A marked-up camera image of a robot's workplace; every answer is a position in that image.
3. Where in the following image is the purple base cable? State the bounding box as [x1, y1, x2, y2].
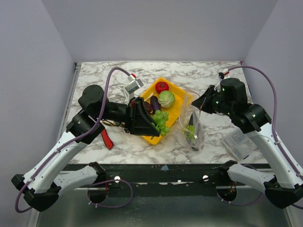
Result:
[216, 183, 263, 206]
[84, 179, 133, 209]

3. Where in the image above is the black metal base rail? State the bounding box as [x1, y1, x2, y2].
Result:
[77, 160, 247, 197]

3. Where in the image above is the green celery stalk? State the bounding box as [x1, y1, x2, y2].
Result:
[184, 115, 197, 148]

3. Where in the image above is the green cabbage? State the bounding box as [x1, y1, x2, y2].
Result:
[158, 90, 175, 108]

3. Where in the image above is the yellow plastic tray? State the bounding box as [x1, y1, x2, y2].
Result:
[140, 77, 187, 146]

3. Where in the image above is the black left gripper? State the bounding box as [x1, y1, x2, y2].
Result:
[96, 96, 162, 135]

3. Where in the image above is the purple eggplant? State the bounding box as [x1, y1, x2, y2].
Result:
[150, 96, 161, 111]

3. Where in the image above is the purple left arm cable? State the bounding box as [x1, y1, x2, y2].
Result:
[14, 67, 130, 213]

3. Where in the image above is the dark purple round fruit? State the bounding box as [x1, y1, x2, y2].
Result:
[143, 101, 154, 115]

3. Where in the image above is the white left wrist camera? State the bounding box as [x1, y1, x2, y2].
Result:
[123, 73, 143, 102]

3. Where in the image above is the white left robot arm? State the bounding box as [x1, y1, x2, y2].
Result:
[11, 85, 160, 212]

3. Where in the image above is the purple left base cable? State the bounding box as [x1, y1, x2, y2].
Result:
[84, 179, 133, 209]

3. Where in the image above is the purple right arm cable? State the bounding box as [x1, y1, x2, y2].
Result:
[227, 65, 303, 210]

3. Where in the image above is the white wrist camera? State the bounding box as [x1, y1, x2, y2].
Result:
[218, 69, 230, 81]
[123, 73, 143, 102]

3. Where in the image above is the red tomato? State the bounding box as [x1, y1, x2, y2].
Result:
[155, 81, 169, 94]

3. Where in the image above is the clear plastic packet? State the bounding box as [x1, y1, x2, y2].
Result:
[222, 129, 257, 160]

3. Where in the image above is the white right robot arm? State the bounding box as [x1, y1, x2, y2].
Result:
[192, 78, 303, 209]

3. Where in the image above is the red black handled tool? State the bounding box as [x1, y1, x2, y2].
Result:
[101, 129, 114, 150]

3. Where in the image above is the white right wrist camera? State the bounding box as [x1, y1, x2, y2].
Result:
[218, 69, 230, 81]

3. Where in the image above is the green grape bunch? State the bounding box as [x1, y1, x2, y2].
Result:
[152, 110, 170, 136]

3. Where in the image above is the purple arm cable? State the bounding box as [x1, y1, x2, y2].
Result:
[14, 67, 130, 213]
[227, 65, 303, 210]

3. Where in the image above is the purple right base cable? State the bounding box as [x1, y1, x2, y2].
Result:
[216, 183, 263, 206]

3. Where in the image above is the clear pink-dotted zip bag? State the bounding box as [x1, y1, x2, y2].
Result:
[178, 89, 205, 151]

